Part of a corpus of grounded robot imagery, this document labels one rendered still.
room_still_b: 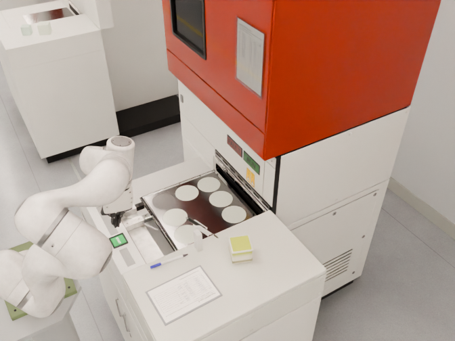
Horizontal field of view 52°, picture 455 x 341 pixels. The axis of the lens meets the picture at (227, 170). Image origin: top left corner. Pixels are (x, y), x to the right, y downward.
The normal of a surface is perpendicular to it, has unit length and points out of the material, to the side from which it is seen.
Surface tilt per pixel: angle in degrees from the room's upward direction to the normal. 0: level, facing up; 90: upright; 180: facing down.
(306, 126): 90
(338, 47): 90
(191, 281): 0
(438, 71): 90
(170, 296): 0
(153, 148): 0
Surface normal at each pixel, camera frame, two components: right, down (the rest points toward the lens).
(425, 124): -0.86, 0.33
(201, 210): 0.00, -0.77
